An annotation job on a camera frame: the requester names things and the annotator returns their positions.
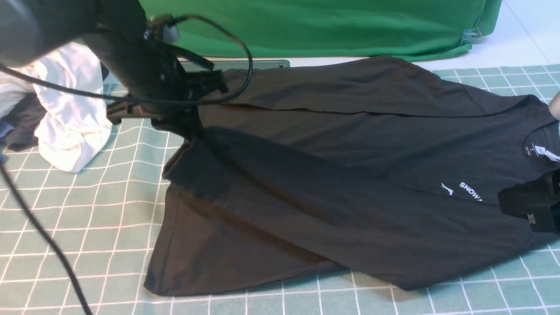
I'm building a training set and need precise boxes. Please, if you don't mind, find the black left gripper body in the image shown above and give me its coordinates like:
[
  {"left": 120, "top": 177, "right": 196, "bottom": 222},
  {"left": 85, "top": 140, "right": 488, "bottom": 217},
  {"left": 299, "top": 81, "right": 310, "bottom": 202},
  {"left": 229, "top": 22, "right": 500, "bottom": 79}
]
[{"left": 83, "top": 31, "right": 197, "bottom": 121}]

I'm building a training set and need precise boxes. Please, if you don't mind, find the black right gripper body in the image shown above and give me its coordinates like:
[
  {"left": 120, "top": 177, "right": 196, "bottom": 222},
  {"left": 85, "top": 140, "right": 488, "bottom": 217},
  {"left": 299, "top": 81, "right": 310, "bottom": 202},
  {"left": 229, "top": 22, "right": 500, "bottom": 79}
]
[{"left": 498, "top": 170, "right": 560, "bottom": 235}]

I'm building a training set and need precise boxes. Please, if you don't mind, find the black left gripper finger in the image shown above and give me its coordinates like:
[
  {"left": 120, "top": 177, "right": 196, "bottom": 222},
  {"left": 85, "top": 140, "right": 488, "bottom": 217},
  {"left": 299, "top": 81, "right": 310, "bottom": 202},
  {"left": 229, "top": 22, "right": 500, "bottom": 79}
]
[
  {"left": 106, "top": 101, "right": 154, "bottom": 125},
  {"left": 186, "top": 70, "right": 229, "bottom": 98}
]

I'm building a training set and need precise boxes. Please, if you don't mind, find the dark gray long-sleeve top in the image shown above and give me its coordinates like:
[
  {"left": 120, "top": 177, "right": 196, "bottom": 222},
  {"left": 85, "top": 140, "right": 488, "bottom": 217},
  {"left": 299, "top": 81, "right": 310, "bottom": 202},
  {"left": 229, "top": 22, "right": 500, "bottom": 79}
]
[{"left": 144, "top": 57, "right": 559, "bottom": 296}]

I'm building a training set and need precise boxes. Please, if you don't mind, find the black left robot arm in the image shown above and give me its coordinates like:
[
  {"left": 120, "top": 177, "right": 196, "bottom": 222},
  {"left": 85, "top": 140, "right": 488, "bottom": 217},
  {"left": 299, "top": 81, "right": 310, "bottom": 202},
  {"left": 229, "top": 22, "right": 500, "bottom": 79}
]
[{"left": 1, "top": 0, "right": 239, "bottom": 134}]

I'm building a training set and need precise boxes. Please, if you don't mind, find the gray-green rectangular tray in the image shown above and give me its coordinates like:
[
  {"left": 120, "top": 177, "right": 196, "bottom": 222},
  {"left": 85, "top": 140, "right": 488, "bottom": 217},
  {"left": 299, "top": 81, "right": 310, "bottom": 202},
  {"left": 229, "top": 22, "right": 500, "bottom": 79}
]
[{"left": 181, "top": 59, "right": 291, "bottom": 72}]

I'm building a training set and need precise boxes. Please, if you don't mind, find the white crumpled garment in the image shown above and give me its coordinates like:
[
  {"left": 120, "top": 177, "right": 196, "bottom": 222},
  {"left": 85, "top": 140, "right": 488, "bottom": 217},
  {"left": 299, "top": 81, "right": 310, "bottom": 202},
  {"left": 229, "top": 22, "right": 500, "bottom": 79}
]
[{"left": 1, "top": 42, "right": 112, "bottom": 173}]

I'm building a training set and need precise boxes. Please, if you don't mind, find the dark crumpled garment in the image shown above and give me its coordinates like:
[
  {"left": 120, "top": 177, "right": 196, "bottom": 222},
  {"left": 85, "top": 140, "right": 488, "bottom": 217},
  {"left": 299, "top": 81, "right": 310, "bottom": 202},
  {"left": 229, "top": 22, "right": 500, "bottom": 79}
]
[{"left": 0, "top": 93, "right": 46, "bottom": 152}]

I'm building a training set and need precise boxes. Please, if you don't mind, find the green backdrop cloth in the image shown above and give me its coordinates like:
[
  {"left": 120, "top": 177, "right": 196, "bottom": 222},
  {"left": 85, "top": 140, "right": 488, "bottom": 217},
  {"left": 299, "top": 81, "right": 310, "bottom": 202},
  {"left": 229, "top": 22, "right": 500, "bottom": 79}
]
[{"left": 141, "top": 0, "right": 502, "bottom": 62}]

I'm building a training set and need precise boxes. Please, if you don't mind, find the green checkered tablecloth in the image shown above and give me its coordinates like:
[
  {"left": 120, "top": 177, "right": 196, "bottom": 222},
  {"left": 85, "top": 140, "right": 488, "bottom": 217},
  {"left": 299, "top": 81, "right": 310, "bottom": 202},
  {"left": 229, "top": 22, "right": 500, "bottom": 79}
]
[{"left": 0, "top": 64, "right": 560, "bottom": 315}]

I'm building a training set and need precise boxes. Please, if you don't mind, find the metal binder clip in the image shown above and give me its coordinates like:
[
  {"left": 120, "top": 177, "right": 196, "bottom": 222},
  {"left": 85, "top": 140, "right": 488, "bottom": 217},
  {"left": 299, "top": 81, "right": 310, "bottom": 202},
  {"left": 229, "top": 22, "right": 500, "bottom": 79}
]
[{"left": 460, "top": 28, "right": 483, "bottom": 45}]

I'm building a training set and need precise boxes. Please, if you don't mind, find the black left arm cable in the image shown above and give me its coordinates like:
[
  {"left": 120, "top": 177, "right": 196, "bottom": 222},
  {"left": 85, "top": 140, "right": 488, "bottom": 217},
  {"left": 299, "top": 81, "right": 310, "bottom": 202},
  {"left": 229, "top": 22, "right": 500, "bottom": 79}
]
[{"left": 0, "top": 13, "right": 254, "bottom": 315}]

